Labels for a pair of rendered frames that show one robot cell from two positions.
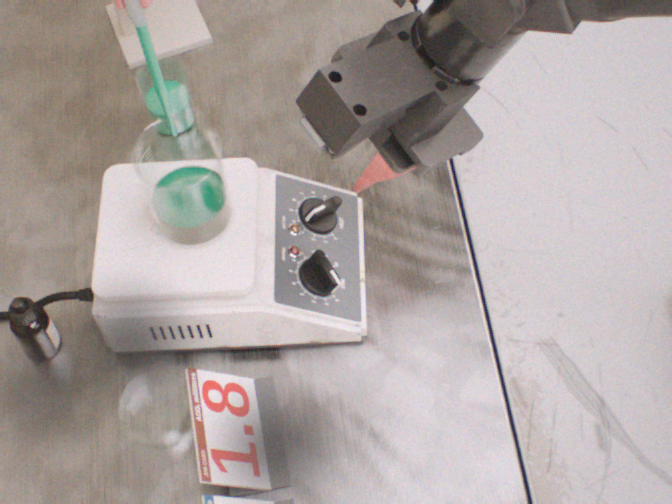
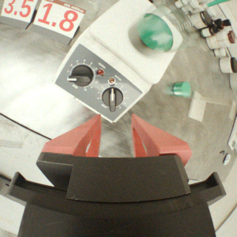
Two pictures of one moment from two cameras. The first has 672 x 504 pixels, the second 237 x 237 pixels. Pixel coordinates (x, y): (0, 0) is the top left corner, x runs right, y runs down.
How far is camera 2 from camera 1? 76 cm
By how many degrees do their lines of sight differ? 9
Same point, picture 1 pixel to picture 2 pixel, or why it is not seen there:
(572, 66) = not seen: hidden behind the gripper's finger
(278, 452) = (41, 31)
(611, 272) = (37, 178)
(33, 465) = not seen: outside the picture
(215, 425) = (59, 10)
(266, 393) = (63, 38)
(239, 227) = (126, 48)
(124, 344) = not seen: hidden behind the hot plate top
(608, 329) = (19, 164)
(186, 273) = (119, 14)
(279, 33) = (178, 135)
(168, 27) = (196, 108)
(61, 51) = (203, 81)
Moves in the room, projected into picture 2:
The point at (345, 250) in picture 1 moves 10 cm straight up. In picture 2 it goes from (90, 98) to (107, 105)
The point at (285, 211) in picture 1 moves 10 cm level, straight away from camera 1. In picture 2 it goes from (122, 82) to (167, 111)
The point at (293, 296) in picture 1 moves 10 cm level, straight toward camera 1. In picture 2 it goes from (77, 55) to (20, 32)
